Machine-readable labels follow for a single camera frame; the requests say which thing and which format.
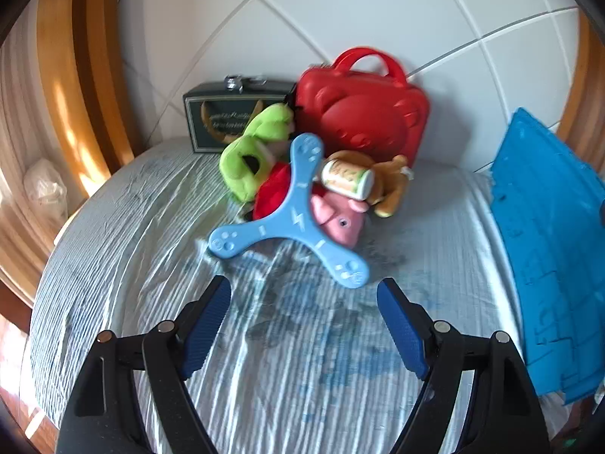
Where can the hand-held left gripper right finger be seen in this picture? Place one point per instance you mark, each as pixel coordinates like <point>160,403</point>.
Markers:
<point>401,331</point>

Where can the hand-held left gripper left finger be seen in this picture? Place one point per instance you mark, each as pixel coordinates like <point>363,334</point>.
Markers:
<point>205,331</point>

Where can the blue three-arm boomerang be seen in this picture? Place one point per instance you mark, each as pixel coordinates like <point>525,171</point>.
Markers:
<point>288,217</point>

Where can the blue plastic crate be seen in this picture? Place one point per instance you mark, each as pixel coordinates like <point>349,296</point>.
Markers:
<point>543,222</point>

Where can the brown bear plush toy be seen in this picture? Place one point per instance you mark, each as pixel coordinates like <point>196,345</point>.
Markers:
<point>387,189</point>

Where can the pink pig plush red dress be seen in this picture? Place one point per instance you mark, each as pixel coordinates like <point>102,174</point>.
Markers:
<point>272,189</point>

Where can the yellow-green labelled can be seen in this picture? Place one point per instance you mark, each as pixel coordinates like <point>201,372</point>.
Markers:
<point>345,175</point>

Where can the green frog plush toy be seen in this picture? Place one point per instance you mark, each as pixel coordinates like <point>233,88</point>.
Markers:
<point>246,151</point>

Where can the white plastic bag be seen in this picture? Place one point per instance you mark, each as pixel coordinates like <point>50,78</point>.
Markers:
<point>45,189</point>

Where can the red bear-face suitcase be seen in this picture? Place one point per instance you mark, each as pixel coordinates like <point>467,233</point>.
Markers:
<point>368,113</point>

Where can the dark metal tin box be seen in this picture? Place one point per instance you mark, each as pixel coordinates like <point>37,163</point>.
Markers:
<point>212,104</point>

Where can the beige curtain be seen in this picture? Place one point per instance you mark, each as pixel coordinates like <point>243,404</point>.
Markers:
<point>19,127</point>

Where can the white padded headboard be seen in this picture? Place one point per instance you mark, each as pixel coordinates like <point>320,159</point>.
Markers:
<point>331,9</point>

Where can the wooden headboard frame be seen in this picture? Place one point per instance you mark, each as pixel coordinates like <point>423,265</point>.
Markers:
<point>90,80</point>

